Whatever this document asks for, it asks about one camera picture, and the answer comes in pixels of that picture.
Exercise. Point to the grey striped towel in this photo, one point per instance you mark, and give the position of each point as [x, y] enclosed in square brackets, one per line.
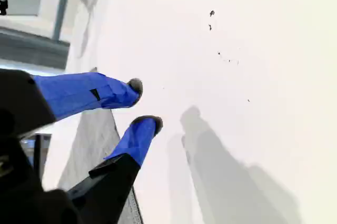
[92, 139]

